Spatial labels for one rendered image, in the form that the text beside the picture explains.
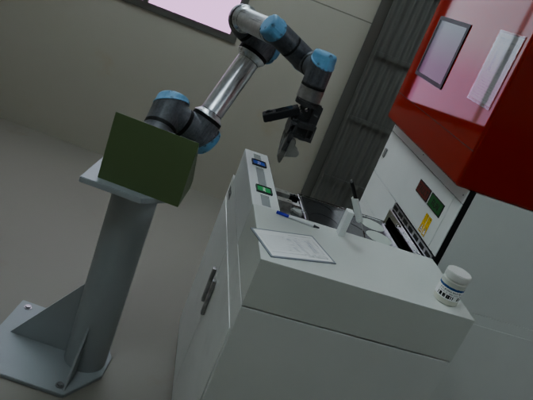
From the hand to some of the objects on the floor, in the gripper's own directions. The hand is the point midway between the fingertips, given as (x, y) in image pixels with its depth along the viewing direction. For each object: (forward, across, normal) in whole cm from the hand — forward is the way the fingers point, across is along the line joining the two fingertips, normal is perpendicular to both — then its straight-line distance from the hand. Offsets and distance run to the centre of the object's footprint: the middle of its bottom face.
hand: (278, 157), depth 185 cm
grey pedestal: (+110, +20, +49) cm, 122 cm away
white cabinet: (+110, +4, -26) cm, 113 cm away
